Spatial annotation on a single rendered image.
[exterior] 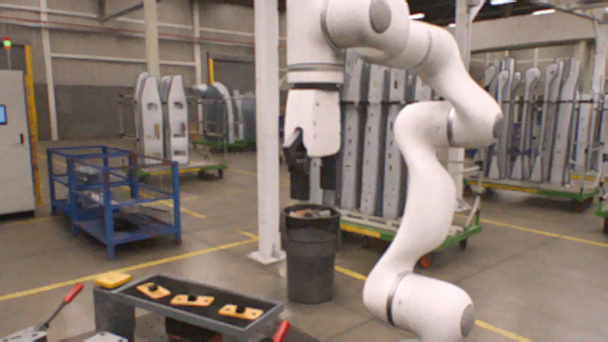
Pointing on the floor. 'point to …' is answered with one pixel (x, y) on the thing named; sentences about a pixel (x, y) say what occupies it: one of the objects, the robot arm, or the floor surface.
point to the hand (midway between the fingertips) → (314, 188)
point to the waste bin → (310, 250)
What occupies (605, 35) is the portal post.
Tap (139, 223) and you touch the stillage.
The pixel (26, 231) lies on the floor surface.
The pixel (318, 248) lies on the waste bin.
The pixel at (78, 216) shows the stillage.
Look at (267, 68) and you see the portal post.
